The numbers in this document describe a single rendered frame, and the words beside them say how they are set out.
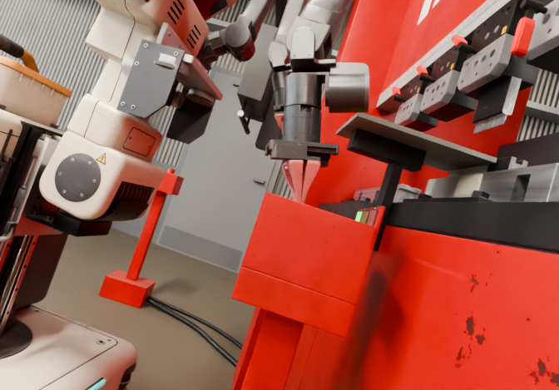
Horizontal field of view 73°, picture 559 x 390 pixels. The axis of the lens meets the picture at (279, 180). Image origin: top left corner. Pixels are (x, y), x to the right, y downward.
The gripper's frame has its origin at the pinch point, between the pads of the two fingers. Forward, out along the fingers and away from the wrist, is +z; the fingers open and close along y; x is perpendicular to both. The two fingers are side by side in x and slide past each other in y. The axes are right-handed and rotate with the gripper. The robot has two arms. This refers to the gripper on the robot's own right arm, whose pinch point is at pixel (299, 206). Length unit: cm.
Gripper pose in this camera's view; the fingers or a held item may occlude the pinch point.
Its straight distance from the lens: 56.5
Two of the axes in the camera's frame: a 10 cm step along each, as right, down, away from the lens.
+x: -1.6, 0.9, 9.8
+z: -0.4, 9.9, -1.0
